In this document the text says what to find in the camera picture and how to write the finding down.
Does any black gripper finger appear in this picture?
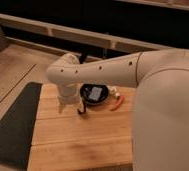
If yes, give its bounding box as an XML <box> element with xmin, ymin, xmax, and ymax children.
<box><xmin>77</xmin><ymin>101</ymin><xmax>86</xmax><ymax>115</ymax></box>

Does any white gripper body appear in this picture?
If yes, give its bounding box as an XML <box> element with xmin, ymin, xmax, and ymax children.
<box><xmin>57</xmin><ymin>84</ymin><xmax>80</xmax><ymax>105</ymax></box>

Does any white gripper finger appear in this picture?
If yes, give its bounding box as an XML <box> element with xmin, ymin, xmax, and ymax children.
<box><xmin>58</xmin><ymin>105</ymin><xmax>63</xmax><ymax>114</ymax></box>

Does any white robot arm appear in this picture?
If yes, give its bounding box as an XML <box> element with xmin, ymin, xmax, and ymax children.
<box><xmin>47</xmin><ymin>49</ymin><xmax>189</xmax><ymax>171</ymax></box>

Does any grey eraser block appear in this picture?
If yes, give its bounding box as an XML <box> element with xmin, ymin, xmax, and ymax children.
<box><xmin>89</xmin><ymin>87</ymin><xmax>102</xmax><ymax>101</ymax></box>

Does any black round plate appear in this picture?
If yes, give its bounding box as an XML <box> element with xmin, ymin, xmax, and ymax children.
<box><xmin>80</xmin><ymin>84</ymin><xmax>109</xmax><ymax>105</ymax></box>

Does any white small object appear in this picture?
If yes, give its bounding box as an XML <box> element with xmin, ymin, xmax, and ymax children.
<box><xmin>108</xmin><ymin>86</ymin><xmax>120</xmax><ymax>98</ymax></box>

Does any orange chili pepper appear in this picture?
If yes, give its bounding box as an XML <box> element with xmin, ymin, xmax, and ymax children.
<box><xmin>110</xmin><ymin>95</ymin><xmax>124</xmax><ymax>111</ymax></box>

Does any dark grey floor mat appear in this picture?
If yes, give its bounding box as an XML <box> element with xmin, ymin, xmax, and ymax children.
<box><xmin>0</xmin><ymin>82</ymin><xmax>42</xmax><ymax>169</ymax></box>

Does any white metal railing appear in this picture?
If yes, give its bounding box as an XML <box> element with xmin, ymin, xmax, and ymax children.
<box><xmin>0</xmin><ymin>13</ymin><xmax>170</xmax><ymax>53</ymax></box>

